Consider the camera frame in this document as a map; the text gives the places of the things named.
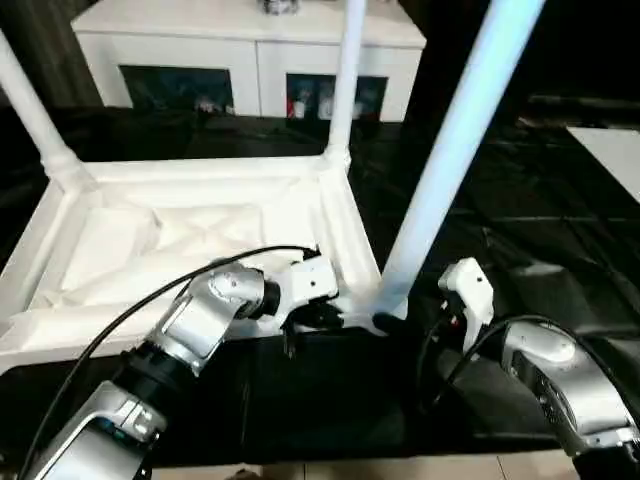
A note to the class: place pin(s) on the dark left robot foot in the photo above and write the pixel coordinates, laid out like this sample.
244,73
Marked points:
247,475

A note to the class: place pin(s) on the flat white board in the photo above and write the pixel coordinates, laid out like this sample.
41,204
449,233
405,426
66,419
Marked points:
610,155

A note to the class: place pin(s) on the black work mat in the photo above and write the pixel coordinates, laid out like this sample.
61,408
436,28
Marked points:
525,225

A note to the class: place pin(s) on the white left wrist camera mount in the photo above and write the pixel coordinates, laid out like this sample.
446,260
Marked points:
310,285

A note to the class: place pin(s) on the small shiny metal ornament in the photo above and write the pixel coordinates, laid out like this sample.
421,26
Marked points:
280,5

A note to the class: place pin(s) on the white cabinet with openings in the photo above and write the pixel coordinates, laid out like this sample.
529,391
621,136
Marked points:
225,50

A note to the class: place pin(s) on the grey curtain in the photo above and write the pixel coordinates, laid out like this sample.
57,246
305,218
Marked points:
45,55

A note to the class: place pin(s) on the small white bottle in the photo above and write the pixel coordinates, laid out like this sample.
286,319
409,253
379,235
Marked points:
326,103
361,108
299,108

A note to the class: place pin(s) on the white plastic table top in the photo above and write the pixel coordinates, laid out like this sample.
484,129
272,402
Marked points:
125,235

